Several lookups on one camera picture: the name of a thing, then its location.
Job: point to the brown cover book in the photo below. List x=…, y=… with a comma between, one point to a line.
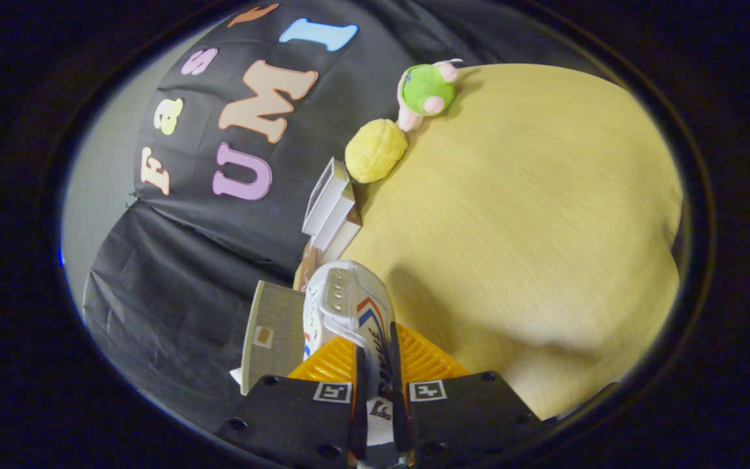
x=308, y=264

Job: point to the yellow round plush toy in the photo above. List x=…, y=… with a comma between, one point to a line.
x=375, y=151

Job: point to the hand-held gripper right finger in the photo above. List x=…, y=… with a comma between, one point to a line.
x=466, y=417

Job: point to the black backdrop cloth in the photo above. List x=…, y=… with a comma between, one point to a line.
x=219, y=247

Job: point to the pale pink cover book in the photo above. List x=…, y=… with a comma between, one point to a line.
x=349, y=236

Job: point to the white sneaker shoe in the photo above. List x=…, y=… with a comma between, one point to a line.
x=349, y=306

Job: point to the pink and green plush toy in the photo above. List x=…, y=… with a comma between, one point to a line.
x=426, y=91

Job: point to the white thick book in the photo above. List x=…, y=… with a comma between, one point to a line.
x=338, y=218

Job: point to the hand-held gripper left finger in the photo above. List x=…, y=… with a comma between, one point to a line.
x=297, y=417

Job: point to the beige fabric storage box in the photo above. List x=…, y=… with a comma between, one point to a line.
x=274, y=339

